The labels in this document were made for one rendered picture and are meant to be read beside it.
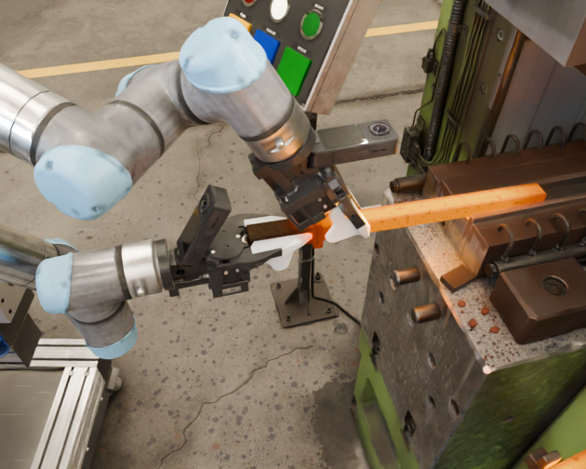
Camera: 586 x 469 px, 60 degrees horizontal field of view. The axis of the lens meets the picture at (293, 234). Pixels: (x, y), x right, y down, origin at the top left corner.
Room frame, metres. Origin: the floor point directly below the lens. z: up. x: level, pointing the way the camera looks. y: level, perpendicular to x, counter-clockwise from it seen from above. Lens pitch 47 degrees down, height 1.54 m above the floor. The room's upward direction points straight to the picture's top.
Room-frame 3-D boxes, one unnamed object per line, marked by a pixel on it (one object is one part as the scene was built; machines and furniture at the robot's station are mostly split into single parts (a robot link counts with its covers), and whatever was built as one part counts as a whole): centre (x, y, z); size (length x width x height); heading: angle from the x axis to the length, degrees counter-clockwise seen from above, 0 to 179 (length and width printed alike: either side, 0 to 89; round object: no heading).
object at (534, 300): (0.43, -0.36, 0.95); 0.12 x 0.08 x 0.06; 104
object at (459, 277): (0.49, -0.25, 0.92); 0.04 x 0.03 x 0.01; 121
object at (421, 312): (0.46, -0.21, 0.87); 0.04 x 0.03 x 0.03; 104
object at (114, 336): (0.43, 0.29, 0.90); 0.11 x 0.08 x 0.11; 45
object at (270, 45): (1.03, 0.06, 1.01); 0.07 x 0.05 x 0.07; 39
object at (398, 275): (0.53, -0.19, 0.87); 0.04 x 0.03 x 0.03; 104
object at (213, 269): (0.46, 0.12, 0.99); 0.12 x 0.08 x 0.09; 105
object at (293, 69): (0.95, 0.00, 1.01); 0.07 x 0.05 x 0.07; 39
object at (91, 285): (0.42, 0.28, 0.99); 0.11 x 0.08 x 0.09; 105
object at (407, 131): (0.98, -0.28, 0.80); 0.06 x 0.03 x 0.14; 14
